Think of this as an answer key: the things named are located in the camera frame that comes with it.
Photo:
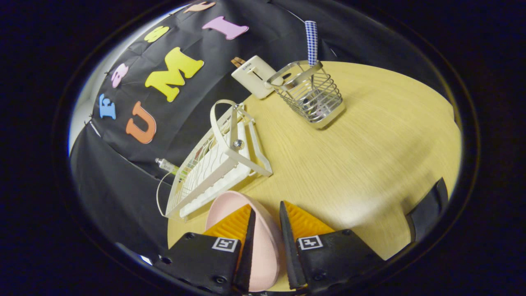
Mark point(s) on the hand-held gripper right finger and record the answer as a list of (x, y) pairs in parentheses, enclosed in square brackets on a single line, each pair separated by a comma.
[(289, 255)]

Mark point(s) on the black curved object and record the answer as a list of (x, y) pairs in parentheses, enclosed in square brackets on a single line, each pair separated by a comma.
[(427, 209)]

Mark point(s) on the cream toaster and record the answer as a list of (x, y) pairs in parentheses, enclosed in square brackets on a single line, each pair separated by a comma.
[(254, 76)]

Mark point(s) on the white dish rack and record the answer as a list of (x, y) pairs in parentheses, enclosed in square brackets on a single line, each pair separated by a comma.
[(213, 185)]

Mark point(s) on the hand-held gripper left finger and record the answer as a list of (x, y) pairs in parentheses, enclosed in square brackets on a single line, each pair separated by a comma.
[(246, 263)]

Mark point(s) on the brown bread slice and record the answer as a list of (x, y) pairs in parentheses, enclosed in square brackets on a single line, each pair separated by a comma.
[(237, 61)]

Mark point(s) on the clear bottle green liquid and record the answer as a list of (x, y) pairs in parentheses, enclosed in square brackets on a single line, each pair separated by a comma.
[(166, 165)]

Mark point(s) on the pink plate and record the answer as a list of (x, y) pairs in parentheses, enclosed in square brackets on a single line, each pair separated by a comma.
[(265, 250)]

